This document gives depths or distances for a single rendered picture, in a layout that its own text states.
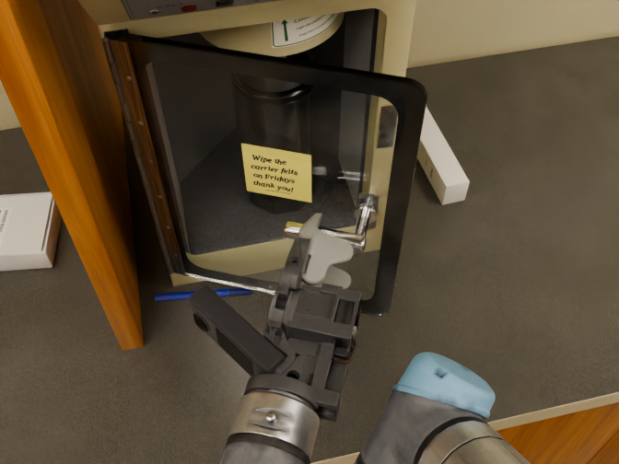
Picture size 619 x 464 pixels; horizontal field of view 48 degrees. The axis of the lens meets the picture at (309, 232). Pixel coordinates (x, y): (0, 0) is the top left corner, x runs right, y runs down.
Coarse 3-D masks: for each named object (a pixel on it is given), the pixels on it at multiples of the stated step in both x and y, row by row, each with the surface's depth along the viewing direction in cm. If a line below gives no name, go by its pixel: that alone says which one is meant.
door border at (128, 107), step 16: (112, 48) 66; (128, 48) 66; (112, 64) 68; (128, 64) 68; (128, 80) 69; (128, 96) 71; (128, 112) 73; (144, 112) 72; (144, 128) 74; (144, 144) 76; (144, 160) 79; (144, 176) 80; (160, 176) 80; (160, 192) 83; (160, 208) 85; (160, 224) 88; (176, 240) 90; (176, 256) 93; (176, 272) 96
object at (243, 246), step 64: (192, 64) 66; (256, 64) 64; (320, 64) 63; (192, 128) 73; (256, 128) 70; (320, 128) 68; (384, 128) 66; (192, 192) 81; (256, 192) 78; (320, 192) 76; (384, 192) 73; (192, 256) 92; (256, 256) 88; (384, 256) 82
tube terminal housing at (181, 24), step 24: (288, 0) 68; (312, 0) 69; (336, 0) 70; (360, 0) 70; (384, 0) 71; (408, 0) 72; (120, 24) 66; (144, 24) 67; (168, 24) 67; (192, 24) 68; (216, 24) 69; (240, 24) 69; (384, 24) 77; (408, 24) 74; (384, 48) 76; (408, 48) 77; (384, 72) 78
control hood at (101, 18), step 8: (80, 0) 53; (88, 0) 53; (96, 0) 53; (104, 0) 54; (112, 0) 54; (120, 0) 55; (280, 0) 65; (88, 8) 56; (96, 8) 56; (104, 8) 57; (112, 8) 57; (120, 8) 57; (96, 16) 59; (104, 16) 59; (112, 16) 60; (120, 16) 60; (128, 16) 61; (104, 24) 63
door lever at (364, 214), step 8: (360, 208) 76; (368, 208) 75; (360, 216) 76; (368, 216) 76; (376, 216) 76; (288, 224) 75; (296, 224) 75; (360, 224) 75; (288, 232) 74; (296, 232) 74; (328, 232) 74; (336, 232) 74; (344, 232) 74; (360, 232) 74; (352, 240) 73; (360, 240) 73; (360, 248) 73
